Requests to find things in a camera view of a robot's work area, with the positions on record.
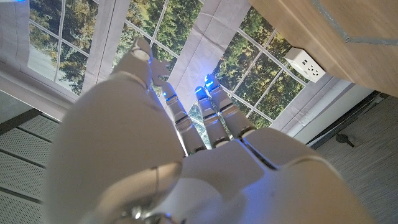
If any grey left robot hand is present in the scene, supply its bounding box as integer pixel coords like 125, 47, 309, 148
43, 37, 379, 224

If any printed window backdrop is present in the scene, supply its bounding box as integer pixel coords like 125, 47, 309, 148
0, 0, 343, 147

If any white power strip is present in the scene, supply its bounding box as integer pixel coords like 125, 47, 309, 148
283, 47, 326, 83

